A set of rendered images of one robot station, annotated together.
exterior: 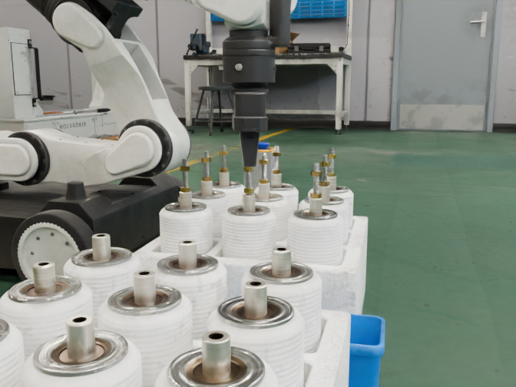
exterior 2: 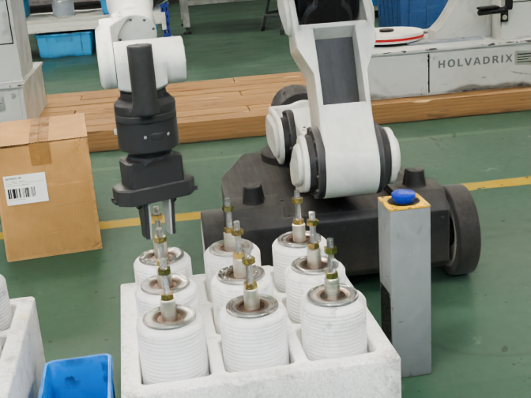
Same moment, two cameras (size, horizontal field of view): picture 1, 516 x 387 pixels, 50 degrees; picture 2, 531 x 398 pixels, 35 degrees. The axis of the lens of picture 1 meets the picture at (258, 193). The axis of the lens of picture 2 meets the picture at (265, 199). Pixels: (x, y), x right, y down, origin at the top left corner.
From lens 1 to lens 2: 1.36 m
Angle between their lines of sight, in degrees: 66
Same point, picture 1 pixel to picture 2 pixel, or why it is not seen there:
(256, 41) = (118, 107)
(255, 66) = (120, 134)
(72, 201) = (236, 206)
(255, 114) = (126, 185)
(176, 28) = not seen: outside the picture
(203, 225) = not seen: hidden behind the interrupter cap
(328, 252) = (147, 364)
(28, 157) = (276, 141)
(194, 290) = not seen: outside the picture
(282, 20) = (132, 87)
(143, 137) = (296, 152)
